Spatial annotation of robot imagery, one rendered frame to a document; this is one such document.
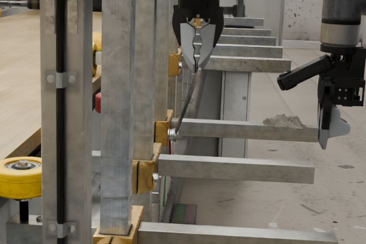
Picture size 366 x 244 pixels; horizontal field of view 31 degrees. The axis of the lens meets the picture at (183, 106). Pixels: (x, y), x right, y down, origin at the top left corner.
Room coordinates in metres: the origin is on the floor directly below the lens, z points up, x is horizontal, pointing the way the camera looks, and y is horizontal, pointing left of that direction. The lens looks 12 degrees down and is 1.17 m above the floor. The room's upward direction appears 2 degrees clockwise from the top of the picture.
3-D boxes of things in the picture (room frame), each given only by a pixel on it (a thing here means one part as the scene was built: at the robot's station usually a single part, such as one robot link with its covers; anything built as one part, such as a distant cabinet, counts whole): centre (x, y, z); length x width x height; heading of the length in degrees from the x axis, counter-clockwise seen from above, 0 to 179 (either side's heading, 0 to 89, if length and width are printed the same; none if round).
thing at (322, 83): (1.31, -0.31, 0.97); 0.09 x 0.08 x 0.12; 87
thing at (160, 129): (1.32, 0.05, 0.85); 0.13 x 0.06 x 0.05; 177
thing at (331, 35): (1.32, -0.30, 1.05); 0.08 x 0.08 x 0.05
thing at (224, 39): (2.08, -0.03, 0.95); 0.50 x 0.04 x 0.04; 87
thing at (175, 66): (1.57, 0.03, 0.95); 0.13 x 0.06 x 0.05; 177
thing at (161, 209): (1.26, 0.03, 0.75); 0.26 x 0.01 x 0.10; 177
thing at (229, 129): (1.33, -0.06, 0.84); 0.43 x 0.03 x 0.04; 87
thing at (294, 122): (1.32, -0.21, 0.87); 0.09 x 0.07 x 0.02; 87
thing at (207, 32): (1.20, -0.04, 1.03); 0.06 x 0.03 x 0.09; 177
